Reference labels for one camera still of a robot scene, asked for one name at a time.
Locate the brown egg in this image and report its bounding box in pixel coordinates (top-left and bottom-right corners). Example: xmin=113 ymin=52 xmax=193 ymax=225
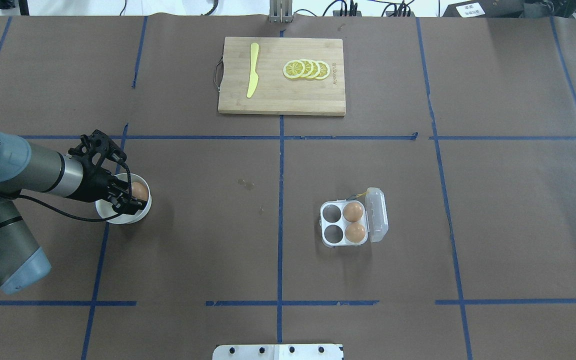
xmin=342 ymin=201 xmax=364 ymax=223
xmin=345 ymin=222 xmax=367 ymax=244
xmin=131 ymin=181 xmax=150 ymax=201

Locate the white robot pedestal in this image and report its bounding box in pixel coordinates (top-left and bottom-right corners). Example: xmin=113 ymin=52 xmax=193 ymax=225
xmin=212 ymin=343 xmax=345 ymax=360

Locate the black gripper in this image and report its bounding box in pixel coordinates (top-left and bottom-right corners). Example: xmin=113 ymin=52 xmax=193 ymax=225
xmin=66 ymin=158 xmax=147 ymax=215

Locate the lemon slice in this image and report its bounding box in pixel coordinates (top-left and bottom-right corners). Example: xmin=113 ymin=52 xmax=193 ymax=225
xmin=314 ymin=60 xmax=330 ymax=81
xmin=305 ymin=60 xmax=321 ymax=79
xmin=298 ymin=59 xmax=314 ymax=79
xmin=282 ymin=60 xmax=306 ymax=79

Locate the aluminium frame post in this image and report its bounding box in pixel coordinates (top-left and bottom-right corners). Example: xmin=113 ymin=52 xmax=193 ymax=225
xmin=269 ymin=0 xmax=294 ymax=23

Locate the yellow plastic knife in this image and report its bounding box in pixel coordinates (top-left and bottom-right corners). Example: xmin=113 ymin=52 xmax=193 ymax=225
xmin=246 ymin=42 xmax=259 ymax=99

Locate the white bowl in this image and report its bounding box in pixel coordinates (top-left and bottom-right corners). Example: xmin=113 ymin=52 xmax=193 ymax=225
xmin=94 ymin=173 xmax=153 ymax=224

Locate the black box with label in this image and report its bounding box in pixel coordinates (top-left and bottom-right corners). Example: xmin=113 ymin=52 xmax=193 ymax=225
xmin=441 ymin=0 xmax=525 ymax=18

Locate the wooden cutting board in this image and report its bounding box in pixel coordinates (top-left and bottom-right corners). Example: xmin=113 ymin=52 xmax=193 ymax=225
xmin=218 ymin=36 xmax=346 ymax=117

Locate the clear plastic egg box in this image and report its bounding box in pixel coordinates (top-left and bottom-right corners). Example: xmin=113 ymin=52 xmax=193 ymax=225
xmin=318 ymin=187 xmax=390 ymax=248

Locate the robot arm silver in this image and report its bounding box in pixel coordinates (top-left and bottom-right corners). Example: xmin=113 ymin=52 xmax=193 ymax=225
xmin=0 ymin=130 xmax=151 ymax=295

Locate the brown egg in box front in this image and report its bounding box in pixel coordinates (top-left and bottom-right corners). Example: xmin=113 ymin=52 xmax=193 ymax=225
xmin=345 ymin=222 xmax=367 ymax=244

